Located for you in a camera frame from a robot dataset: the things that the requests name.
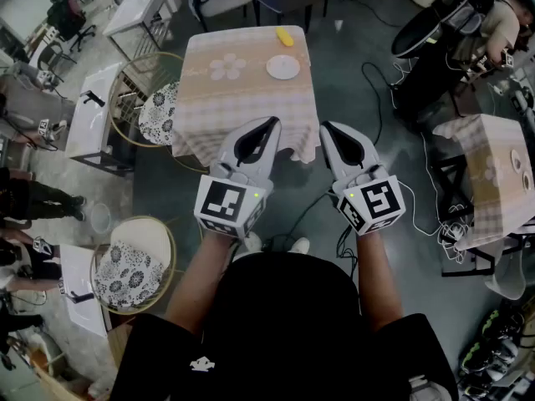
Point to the pile of sneakers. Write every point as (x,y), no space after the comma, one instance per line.
(489,349)

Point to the person's black shirt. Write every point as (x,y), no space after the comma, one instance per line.
(288,332)

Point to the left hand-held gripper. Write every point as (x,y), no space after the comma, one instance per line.
(234,207)

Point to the small white bowl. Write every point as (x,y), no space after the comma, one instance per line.
(527,181)
(516,159)

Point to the wooden crate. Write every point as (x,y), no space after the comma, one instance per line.
(54,387)

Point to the black metal table frame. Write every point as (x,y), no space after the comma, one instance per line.
(446,166)

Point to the checked floral tablecloth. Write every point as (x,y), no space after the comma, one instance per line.
(234,98)
(489,174)

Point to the black faucet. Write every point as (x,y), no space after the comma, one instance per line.
(93,97)
(81,296)

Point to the floral seat cushion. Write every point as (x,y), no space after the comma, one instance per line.
(125,278)
(158,113)

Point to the white plastic chair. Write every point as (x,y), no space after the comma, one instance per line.
(507,276)

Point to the person's left forearm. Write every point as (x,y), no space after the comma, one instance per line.
(196,282)

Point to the white round plate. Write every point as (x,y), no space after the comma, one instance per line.
(283,67)

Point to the yellow banana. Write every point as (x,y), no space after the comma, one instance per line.
(284,36)

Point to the clear plastic basin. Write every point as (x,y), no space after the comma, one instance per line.
(100,217)

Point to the person's white shoe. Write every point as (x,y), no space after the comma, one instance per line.
(253,242)
(300,245)

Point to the black mesh office chair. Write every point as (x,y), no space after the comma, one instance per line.
(426,27)

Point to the person's right forearm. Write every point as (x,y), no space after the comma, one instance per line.
(378,278)

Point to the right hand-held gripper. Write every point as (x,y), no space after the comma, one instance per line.
(372,199)

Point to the beige padded chair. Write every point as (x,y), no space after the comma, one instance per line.
(227,4)

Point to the black armchair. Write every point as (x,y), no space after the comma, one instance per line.
(54,59)

